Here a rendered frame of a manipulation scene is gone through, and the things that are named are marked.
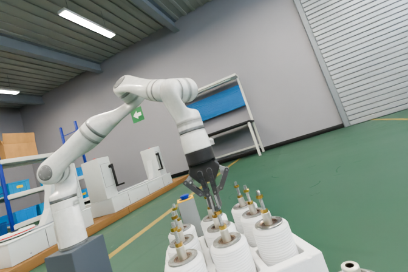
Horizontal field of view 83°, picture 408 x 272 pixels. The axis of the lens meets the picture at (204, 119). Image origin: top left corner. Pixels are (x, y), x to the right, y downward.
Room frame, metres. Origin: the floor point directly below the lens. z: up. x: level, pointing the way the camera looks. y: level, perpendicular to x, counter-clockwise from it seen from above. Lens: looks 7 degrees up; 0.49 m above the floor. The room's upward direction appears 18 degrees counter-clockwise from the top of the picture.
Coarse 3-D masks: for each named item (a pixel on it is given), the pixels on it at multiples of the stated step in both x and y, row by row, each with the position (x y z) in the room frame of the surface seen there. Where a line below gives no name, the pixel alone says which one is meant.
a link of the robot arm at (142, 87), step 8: (120, 80) 0.80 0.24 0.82; (128, 80) 0.77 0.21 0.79; (136, 80) 0.74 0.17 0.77; (144, 80) 0.72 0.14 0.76; (152, 80) 0.68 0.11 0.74; (120, 88) 0.77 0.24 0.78; (128, 88) 0.75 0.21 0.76; (136, 88) 0.72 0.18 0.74; (144, 88) 0.69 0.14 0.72; (120, 96) 0.81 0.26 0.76; (144, 96) 0.70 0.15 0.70
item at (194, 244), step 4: (192, 240) 0.70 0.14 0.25; (196, 240) 0.71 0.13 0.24; (188, 244) 0.69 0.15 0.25; (192, 244) 0.69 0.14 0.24; (196, 244) 0.70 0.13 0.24; (168, 248) 0.70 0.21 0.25; (172, 248) 0.69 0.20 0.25; (188, 248) 0.68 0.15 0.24; (192, 248) 0.69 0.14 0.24; (196, 248) 0.70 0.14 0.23; (200, 248) 0.72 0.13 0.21; (168, 252) 0.69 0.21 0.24; (172, 252) 0.68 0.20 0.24; (176, 252) 0.68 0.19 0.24
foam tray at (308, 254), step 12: (204, 240) 0.87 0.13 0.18; (300, 240) 0.66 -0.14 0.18; (204, 252) 0.78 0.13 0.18; (252, 252) 0.68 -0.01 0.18; (300, 252) 0.64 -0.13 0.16; (312, 252) 0.59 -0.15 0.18; (264, 264) 0.60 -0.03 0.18; (276, 264) 0.59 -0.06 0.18; (288, 264) 0.57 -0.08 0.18; (300, 264) 0.57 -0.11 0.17; (312, 264) 0.58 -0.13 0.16; (324, 264) 0.58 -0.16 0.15
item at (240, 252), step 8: (240, 240) 0.60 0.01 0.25; (216, 248) 0.60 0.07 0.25; (224, 248) 0.59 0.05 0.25; (232, 248) 0.58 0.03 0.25; (240, 248) 0.59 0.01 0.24; (248, 248) 0.61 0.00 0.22; (216, 256) 0.59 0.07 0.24; (224, 256) 0.58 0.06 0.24; (232, 256) 0.58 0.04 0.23; (240, 256) 0.58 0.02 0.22; (248, 256) 0.60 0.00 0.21; (216, 264) 0.60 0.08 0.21; (224, 264) 0.58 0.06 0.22; (232, 264) 0.58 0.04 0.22; (240, 264) 0.58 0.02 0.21; (248, 264) 0.59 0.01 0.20
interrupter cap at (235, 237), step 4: (232, 232) 0.65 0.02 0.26; (236, 232) 0.65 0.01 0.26; (220, 236) 0.65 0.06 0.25; (232, 236) 0.63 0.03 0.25; (236, 236) 0.62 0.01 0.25; (240, 236) 0.61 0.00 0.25; (216, 240) 0.64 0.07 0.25; (220, 240) 0.63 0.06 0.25; (232, 240) 0.61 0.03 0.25; (236, 240) 0.60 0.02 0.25; (216, 244) 0.62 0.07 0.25; (220, 244) 0.61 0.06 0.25; (224, 244) 0.60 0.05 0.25; (228, 244) 0.59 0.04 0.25; (232, 244) 0.59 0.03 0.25
